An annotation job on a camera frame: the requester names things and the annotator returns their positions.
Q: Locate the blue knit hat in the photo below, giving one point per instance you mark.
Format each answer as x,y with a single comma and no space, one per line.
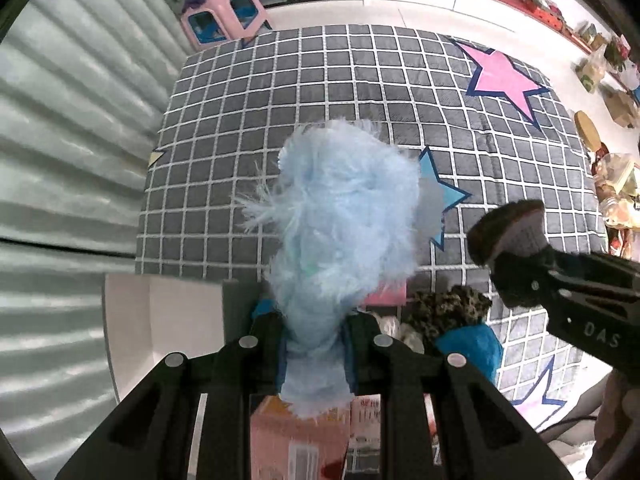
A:
478,344

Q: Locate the grey checkered star rug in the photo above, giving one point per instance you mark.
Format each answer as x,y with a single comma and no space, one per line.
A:
485,130

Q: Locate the round wooden lid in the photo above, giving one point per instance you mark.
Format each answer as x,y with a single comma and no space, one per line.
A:
587,131

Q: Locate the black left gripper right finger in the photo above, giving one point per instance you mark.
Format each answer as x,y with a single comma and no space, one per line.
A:
440,418

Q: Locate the light blue fluffy cloth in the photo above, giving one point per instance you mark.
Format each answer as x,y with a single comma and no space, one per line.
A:
342,207

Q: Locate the pale green curtain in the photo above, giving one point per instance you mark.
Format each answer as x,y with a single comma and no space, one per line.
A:
84,86

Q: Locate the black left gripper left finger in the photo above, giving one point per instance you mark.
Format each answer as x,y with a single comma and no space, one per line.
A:
188,418

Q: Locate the pink cardboard snack box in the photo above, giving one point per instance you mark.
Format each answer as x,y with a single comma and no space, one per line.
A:
344,443

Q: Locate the leopard print fuzzy hat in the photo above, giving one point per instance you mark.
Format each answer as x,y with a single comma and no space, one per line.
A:
433,314

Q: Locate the pink plastic stool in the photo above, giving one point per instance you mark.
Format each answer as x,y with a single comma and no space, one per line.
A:
210,22

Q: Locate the white fabric storage box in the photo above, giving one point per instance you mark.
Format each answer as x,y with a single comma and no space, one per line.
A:
147,316

